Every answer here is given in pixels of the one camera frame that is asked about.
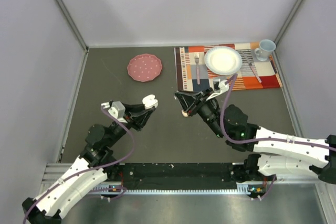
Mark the pink handled fork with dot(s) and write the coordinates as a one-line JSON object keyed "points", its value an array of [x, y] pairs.
{"points": [[196, 59]]}

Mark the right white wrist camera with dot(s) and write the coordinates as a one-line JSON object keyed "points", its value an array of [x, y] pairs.
{"points": [[220, 87]]}

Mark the light blue mug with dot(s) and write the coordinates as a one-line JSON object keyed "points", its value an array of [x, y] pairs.
{"points": [[265, 49]]}

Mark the pink handled knife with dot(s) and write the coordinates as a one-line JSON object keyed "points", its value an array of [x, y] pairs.
{"points": [[252, 68]]}

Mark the pink polka dot plate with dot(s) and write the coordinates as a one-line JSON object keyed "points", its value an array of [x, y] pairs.
{"points": [[144, 67]]}

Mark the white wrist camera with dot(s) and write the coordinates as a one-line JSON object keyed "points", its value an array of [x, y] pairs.
{"points": [[220, 87], [114, 110]]}

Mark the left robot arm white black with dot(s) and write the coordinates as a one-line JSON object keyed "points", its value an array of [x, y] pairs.
{"points": [[94, 165]]}

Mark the white earbud charging case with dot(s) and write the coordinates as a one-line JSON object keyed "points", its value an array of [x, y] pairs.
{"points": [[184, 114]]}

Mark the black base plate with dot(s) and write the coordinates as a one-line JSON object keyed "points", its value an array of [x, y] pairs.
{"points": [[183, 175]]}

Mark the aluminium frame rail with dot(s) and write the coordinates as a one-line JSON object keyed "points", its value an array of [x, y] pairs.
{"points": [[53, 171]]}

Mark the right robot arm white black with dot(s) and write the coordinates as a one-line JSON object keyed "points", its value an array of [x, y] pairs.
{"points": [[271, 153]]}

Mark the white paper plate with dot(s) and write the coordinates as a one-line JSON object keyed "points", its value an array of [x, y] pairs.
{"points": [[223, 60]]}

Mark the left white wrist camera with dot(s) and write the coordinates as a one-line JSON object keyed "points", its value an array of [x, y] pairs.
{"points": [[114, 110]]}

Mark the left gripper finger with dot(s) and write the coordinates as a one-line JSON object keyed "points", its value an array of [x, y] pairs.
{"points": [[134, 111], [139, 123]]}

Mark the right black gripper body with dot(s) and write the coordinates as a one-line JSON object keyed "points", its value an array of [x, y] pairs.
{"points": [[201, 106]]}

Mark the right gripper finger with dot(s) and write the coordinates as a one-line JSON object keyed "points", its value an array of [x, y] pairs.
{"points": [[190, 107], [189, 96]]}

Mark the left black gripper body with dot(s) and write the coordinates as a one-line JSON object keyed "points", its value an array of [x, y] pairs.
{"points": [[128, 119]]}

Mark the grey slotted cable duct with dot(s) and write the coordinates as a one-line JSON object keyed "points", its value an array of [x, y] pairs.
{"points": [[240, 189]]}

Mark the patchwork colourful placemat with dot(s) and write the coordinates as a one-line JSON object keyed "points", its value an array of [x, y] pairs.
{"points": [[246, 80]]}

